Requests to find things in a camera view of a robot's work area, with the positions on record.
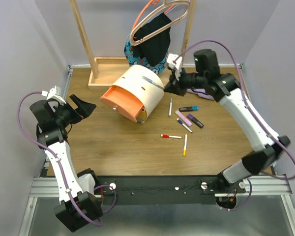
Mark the pink highlighter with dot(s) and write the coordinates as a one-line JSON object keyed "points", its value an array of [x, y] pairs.
{"points": [[183, 118]]}

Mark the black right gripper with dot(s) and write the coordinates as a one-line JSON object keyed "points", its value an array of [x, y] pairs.
{"points": [[171, 88]]}

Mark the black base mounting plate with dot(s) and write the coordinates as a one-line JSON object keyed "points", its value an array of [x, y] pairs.
{"points": [[165, 190]]}

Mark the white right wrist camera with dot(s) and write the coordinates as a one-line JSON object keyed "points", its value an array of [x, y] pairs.
{"points": [[174, 63]]}

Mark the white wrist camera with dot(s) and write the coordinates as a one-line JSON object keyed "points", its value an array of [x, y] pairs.
{"points": [[54, 93], [174, 63]]}

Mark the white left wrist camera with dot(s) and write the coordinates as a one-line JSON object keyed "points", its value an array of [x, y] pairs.
{"points": [[54, 93]]}

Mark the black purple highlighter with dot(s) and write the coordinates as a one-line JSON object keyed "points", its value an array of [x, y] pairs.
{"points": [[195, 121]]}

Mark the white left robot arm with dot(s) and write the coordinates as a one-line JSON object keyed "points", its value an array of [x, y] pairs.
{"points": [[77, 202]]}

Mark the purple folded cloth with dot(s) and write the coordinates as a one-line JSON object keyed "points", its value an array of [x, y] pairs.
{"points": [[200, 92]]}

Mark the black hanging garment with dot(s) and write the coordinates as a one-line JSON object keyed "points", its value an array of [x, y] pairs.
{"points": [[155, 48]]}

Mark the clear capped blue pen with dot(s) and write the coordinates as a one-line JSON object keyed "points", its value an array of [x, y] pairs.
{"points": [[153, 83]]}

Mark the red capped white marker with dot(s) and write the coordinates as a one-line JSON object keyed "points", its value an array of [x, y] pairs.
{"points": [[170, 136]]}

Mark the blue shark print cloth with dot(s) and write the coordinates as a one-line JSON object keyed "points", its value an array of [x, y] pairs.
{"points": [[132, 60]]}

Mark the orange clothes hanger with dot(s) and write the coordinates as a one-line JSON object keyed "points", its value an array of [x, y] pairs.
{"points": [[151, 2]]}

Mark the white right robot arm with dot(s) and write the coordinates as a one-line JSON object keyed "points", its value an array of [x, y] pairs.
{"points": [[267, 145]]}

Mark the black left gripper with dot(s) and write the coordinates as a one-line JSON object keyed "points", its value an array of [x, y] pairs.
{"points": [[84, 109]]}

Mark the yellow capped white marker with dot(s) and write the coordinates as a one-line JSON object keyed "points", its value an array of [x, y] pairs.
{"points": [[185, 145]]}

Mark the blue capped white marker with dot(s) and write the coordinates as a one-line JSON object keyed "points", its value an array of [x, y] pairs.
{"points": [[184, 125]]}

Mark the black teal highlighter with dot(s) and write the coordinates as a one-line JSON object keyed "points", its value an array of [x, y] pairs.
{"points": [[189, 109]]}

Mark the pink clothes hanger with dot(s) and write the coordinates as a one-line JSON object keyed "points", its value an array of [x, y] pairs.
{"points": [[164, 7]]}

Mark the wooden clothes rack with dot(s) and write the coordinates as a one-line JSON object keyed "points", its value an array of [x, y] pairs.
{"points": [[105, 70]]}

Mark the aluminium frame rail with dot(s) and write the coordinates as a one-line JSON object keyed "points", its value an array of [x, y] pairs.
{"points": [[47, 187]]}

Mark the grey silver marker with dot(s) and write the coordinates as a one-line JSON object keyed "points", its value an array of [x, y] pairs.
{"points": [[170, 107]]}

